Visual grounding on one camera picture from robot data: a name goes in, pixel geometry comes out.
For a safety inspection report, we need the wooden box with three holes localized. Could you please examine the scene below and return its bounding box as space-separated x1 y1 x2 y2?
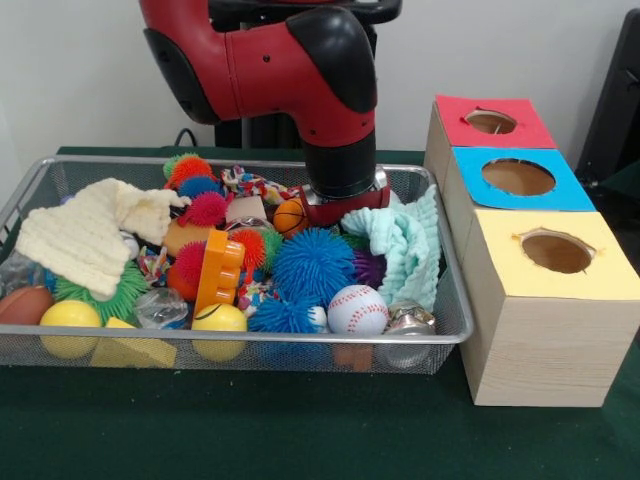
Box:
423 93 640 409

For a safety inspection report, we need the black chair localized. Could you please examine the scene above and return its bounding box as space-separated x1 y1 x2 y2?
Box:
574 8 640 176

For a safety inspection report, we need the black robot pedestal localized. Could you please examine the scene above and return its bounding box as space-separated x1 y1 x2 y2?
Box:
207 0 404 151

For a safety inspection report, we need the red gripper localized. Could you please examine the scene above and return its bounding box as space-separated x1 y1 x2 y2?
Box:
301 185 392 229

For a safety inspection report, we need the mint green cloth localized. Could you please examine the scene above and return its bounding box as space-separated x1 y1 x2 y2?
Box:
339 183 444 309

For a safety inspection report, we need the small orange basketball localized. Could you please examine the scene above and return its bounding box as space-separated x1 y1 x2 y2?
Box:
273 198 309 235

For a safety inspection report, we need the multicolour spiky creature toy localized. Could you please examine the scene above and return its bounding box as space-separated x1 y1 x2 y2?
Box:
162 152 230 229
167 227 285 303

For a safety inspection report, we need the orange plastic toy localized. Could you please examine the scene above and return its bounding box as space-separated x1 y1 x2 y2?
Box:
192 228 247 316

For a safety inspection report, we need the black cable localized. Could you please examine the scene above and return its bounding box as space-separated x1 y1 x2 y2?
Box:
174 128 211 147

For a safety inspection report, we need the dark green tablecloth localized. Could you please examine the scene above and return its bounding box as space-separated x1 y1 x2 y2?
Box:
0 144 640 480
594 159 640 251

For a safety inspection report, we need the yellow smiley ball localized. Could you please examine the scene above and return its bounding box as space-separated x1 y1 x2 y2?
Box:
191 302 249 334

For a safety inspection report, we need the white baseball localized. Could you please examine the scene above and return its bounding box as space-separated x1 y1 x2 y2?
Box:
327 284 390 335

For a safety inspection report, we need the shallow metal mesh bin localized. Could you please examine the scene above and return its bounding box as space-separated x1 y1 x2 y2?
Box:
0 154 475 376

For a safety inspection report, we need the cream cloth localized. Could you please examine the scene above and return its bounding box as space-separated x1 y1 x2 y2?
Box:
14 177 192 297

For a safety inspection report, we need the blue fuzzy ball with eyes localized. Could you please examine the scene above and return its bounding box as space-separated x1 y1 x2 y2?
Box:
273 227 359 304

